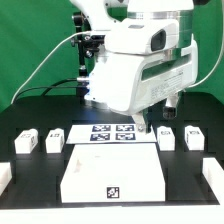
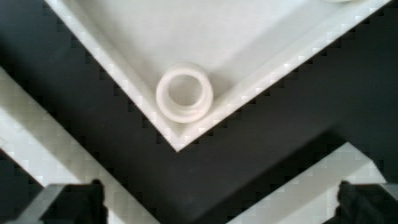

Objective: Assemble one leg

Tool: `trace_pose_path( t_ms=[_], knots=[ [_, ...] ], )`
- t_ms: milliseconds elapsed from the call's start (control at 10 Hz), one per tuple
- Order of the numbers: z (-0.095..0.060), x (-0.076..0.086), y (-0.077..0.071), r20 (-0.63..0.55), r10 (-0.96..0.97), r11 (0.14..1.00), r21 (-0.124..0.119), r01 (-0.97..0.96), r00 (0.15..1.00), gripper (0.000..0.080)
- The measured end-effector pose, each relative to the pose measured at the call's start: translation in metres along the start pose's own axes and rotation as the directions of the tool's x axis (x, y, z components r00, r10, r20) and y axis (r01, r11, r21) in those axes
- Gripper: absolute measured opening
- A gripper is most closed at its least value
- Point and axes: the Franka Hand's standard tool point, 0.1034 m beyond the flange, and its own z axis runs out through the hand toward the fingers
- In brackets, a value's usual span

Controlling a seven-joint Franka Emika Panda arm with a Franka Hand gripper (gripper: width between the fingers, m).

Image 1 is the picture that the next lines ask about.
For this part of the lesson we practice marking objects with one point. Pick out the white right obstacle block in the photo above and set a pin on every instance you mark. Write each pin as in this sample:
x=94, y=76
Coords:
x=214, y=175

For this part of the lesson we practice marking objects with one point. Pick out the white left obstacle block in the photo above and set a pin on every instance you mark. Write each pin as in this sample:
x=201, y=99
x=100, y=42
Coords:
x=5, y=175

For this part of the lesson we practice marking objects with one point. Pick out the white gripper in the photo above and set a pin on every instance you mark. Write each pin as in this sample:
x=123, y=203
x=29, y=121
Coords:
x=129, y=83

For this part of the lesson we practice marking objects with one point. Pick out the white sheet with tags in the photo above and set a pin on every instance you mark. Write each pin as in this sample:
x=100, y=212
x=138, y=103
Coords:
x=108, y=133

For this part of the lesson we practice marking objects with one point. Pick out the white obstacle block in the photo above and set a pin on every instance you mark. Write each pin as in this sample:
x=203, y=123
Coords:
x=5, y=175
x=214, y=175

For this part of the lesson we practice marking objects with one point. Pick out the white front wall strip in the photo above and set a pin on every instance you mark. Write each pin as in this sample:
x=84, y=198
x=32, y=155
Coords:
x=204, y=214

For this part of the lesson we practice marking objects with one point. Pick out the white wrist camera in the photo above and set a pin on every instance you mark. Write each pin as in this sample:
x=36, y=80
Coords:
x=142, y=37

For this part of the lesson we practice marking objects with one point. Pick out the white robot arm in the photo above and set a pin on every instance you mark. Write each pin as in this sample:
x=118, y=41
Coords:
x=103, y=15

